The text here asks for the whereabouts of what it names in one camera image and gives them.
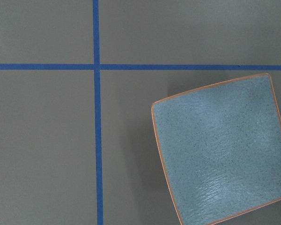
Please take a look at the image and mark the blue square ceramic plate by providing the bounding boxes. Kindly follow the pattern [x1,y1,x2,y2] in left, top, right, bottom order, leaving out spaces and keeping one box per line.
[151,74,281,225]

